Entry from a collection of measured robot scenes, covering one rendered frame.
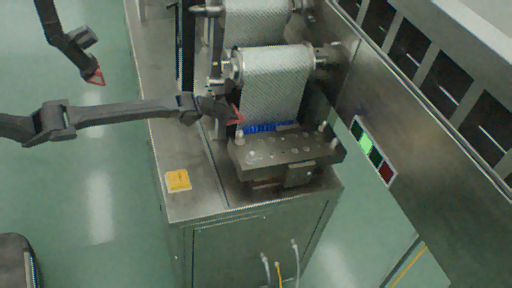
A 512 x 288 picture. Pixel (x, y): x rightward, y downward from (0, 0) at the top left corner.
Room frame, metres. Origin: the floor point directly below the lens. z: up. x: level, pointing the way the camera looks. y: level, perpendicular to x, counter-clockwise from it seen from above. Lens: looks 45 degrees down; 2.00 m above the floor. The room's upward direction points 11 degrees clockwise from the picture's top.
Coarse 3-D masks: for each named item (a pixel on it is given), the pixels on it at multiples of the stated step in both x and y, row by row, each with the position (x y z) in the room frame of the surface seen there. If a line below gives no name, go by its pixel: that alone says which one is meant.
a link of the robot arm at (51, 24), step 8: (40, 0) 1.03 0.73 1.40; (48, 0) 1.04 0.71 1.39; (40, 8) 1.03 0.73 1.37; (48, 8) 1.04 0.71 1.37; (40, 16) 1.02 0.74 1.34; (48, 16) 1.03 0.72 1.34; (56, 16) 1.05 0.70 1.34; (48, 24) 1.03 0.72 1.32; (56, 24) 1.04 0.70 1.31; (48, 32) 1.02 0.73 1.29; (56, 32) 1.04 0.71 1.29; (48, 40) 1.02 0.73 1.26; (64, 40) 1.05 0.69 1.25
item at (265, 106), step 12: (252, 96) 1.04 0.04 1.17; (264, 96) 1.06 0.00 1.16; (276, 96) 1.08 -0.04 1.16; (288, 96) 1.10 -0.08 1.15; (300, 96) 1.12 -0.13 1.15; (240, 108) 1.02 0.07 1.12; (252, 108) 1.04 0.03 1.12; (264, 108) 1.06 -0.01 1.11; (276, 108) 1.08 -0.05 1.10; (288, 108) 1.10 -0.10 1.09; (252, 120) 1.04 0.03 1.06; (264, 120) 1.06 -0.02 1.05; (276, 120) 1.09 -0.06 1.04; (288, 120) 1.11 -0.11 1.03
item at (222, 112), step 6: (216, 102) 0.98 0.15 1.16; (222, 102) 1.03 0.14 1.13; (216, 108) 0.96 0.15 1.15; (222, 108) 0.98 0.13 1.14; (228, 108) 0.99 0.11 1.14; (210, 114) 0.96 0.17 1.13; (216, 114) 0.96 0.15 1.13; (222, 114) 0.97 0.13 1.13; (228, 114) 0.97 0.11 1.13; (222, 120) 0.96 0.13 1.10; (228, 120) 0.95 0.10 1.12; (222, 126) 0.94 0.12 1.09
